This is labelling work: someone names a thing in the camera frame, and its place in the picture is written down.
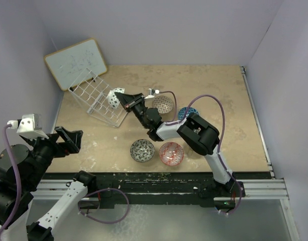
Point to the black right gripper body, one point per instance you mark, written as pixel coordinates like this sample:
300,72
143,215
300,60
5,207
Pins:
137,108

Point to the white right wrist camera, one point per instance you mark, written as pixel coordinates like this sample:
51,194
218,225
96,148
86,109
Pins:
152,93

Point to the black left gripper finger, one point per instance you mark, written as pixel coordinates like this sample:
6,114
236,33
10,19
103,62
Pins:
72,140
36,140

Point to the red geometric pattern bowl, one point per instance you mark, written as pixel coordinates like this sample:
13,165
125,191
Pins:
171,153

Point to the white wire dish rack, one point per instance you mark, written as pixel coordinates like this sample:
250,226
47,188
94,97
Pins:
90,91

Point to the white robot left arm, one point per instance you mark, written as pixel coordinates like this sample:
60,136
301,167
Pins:
21,171

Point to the black leaf pattern bowl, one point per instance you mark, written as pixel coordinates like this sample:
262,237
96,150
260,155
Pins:
142,150

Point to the brown floral pattern bowl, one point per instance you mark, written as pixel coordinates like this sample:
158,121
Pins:
163,104

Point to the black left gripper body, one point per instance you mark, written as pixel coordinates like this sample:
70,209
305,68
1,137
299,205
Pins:
54,148

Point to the black aluminium base frame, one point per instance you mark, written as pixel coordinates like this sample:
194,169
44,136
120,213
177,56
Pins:
185,188

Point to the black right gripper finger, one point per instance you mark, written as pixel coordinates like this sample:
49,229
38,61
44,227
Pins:
133,97
126,105

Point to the blue triangle pattern bowl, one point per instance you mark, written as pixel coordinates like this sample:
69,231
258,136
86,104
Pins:
183,110

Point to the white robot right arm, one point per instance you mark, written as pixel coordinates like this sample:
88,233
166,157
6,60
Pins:
201,136

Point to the yellow framed whiteboard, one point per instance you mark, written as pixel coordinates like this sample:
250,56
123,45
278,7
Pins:
74,64

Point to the white black diamond bowl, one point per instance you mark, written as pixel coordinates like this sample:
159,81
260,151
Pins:
112,99

